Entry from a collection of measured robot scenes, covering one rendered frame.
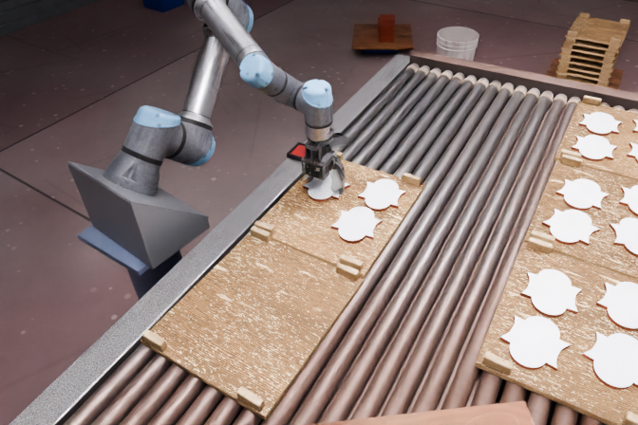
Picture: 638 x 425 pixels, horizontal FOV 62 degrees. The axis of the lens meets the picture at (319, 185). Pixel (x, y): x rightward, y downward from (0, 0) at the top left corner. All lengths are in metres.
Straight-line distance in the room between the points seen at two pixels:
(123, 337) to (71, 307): 1.43
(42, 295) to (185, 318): 1.65
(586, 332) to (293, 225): 0.75
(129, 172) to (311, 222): 0.51
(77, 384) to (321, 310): 0.55
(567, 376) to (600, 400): 0.07
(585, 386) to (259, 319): 0.70
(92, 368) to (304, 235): 0.59
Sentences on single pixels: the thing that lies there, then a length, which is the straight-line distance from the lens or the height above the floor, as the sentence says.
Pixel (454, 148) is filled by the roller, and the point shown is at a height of 0.92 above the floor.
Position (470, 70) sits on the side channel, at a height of 0.93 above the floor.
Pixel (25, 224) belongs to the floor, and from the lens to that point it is 3.34.
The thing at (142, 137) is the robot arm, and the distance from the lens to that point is 1.50.
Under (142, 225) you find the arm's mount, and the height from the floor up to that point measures 1.03.
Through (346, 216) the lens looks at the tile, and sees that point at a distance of 1.47.
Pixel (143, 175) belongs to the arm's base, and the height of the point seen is 1.08.
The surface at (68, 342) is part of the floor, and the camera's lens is 2.63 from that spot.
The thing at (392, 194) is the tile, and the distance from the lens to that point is 1.55.
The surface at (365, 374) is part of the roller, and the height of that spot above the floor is 0.91.
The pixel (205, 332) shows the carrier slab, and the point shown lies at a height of 0.94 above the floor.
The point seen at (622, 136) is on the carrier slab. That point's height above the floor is 0.94.
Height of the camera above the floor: 1.93
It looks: 39 degrees down
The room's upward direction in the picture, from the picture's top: 2 degrees counter-clockwise
